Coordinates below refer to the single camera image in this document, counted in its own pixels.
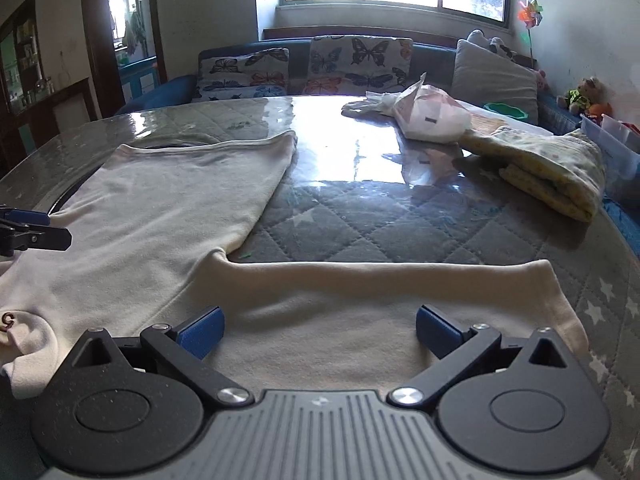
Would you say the tall butterfly print cushion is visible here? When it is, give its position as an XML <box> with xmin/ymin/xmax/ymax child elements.
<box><xmin>306</xmin><ymin>35</ymin><xmax>415</xmax><ymax>96</ymax></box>

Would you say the clear plastic storage box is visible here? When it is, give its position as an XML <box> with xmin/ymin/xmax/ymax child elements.
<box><xmin>580</xmin><ymin>112</ymin><xmax>640</xmax><ymax>202</ymax></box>

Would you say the grey pillow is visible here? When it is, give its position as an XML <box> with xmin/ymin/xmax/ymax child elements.
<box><xmin>452</xmin><ymin>39</ymin><xmax>540</xmax><ymax>126</ymax></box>

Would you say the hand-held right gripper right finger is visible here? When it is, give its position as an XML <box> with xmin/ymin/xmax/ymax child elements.
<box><xmin>389</xmin><ymin>305</ymin><xmax>576</xmax><ymax>407</ymax></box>

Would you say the low butterfly print cushion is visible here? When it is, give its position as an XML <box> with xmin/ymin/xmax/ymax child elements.
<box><xmin>192</xmin><ymin>47</ymin><xmax>291</xmax><ymax>104</ymax></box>

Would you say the folded yellow blanket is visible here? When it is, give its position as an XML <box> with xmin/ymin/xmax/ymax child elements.
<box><xmin>459</xmin><ymin>127</ymin><xmax>607</xmax><ymax>223</ymax></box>

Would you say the white plastic container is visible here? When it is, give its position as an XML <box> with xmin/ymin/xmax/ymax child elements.
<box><xmin>600</xmin><ymin>114</ymin><xmax>634</xmax><ymax>142</ymax></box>

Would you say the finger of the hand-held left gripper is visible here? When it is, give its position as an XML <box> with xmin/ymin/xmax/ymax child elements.
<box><xmin>0</xmin><ymin>223</ymin><xmax>72</xmax><ymax>257</ymax></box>
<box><xmin>0</xmin><ymin>205</ymin><xmax>52</xmax><ymax>227</ymax></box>

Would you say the blue sofa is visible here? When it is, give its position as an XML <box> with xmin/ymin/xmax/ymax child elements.
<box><xmin>115</xmin><ymin>35</ymin><xmax>640</xmax><ymax>261</ymax></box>

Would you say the colourful pinwheel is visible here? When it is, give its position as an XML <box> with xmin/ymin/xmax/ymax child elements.
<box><xmin>517</xmin><ymin>0</ymin><xmax>544</xmax><ymax>70</ymax></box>

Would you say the brown teddy bear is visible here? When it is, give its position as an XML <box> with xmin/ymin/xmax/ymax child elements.
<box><xmin>564</xmin><ymin>77</ymin><xmax>603</xmax><ymax>114</ymax></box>

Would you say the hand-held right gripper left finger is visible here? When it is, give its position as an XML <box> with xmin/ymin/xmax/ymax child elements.
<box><xmin>65</xmin><ymin>306</ymin><xmax>254</xmax><ymax>407</ymax></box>

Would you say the cream sweater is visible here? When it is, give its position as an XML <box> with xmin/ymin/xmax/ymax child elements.
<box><xmin>0</xmin><ymin>130</ymin><xmax>590</xmax><ymax>401</ymax></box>

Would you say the green plastic bowl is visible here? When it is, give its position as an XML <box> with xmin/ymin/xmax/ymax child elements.
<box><xmin>484</xmin><ymin>102</ymin><xmax>529</xmax><ymax>121</ymax></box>

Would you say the black and white plush toy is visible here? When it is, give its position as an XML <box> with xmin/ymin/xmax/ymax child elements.
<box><xmin>467</xmin><ymin>29</ymin><xmax>518</xmax><ymax>62</ymax></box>

